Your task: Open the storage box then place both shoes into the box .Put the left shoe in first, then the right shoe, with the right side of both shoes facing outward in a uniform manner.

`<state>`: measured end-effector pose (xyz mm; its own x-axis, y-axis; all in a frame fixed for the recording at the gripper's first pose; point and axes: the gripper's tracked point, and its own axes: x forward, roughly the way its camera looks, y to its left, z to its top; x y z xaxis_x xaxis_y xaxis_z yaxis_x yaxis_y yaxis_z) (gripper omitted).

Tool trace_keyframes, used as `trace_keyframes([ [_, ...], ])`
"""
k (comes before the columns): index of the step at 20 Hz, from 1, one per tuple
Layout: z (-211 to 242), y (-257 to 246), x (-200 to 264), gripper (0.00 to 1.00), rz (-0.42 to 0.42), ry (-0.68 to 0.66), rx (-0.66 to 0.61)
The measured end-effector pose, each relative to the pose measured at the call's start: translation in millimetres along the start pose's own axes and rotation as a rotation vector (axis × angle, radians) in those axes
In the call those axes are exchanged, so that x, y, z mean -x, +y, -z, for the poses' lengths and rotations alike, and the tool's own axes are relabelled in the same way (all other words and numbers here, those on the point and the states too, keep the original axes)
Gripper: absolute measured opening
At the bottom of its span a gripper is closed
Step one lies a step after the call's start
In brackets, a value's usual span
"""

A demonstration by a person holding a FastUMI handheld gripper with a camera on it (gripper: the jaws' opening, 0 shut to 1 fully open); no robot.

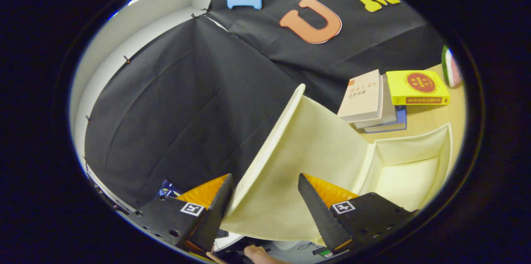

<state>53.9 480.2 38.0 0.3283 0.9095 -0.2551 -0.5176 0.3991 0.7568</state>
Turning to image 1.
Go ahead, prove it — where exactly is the black backdrop cloth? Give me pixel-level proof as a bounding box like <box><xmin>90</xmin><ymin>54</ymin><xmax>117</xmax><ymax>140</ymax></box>
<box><xmin>83</xmin><ymin>0</ymin><xmax>451</xmax><ymax>210</ymax></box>

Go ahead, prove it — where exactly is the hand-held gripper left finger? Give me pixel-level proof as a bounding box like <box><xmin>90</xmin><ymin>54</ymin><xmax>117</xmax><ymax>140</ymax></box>
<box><xmin>127</xmin><ymin>174</ymin><xmax>234</xmax><ymax>253</ymax></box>

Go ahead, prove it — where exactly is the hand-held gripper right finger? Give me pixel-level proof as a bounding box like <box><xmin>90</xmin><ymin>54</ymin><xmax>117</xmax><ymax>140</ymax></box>
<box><xmin>298</xmin><ymin>174</ymin><xmax>416</xmax><ymax>252</ymax></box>

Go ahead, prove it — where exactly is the yellow book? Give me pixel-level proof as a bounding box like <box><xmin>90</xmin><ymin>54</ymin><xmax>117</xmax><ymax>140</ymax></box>
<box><xmin>386</xmin><ymin>70</ymin><xmax>451</xmax><ymax>106</ymax></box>

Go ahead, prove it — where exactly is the watermelon slice plush toy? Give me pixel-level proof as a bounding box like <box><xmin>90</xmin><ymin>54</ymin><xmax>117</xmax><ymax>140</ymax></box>
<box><xmin>441</xmin><ymin>45</ymin><xmax>462</xmax><ymax>88</ymax></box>

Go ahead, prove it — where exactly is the blue book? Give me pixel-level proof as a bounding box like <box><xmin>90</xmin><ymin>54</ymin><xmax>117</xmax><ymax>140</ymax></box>
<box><xmin>363</xmin><ymin>105</ymin><xmax>408</xmax><ymax>134</ymax></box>

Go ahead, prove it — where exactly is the cream fabric storage box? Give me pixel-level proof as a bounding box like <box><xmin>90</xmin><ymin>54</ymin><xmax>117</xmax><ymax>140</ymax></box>
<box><xmin>220</xmin><ymin>84</ymin><xmax>453</xmax><ymax>244</ymax></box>

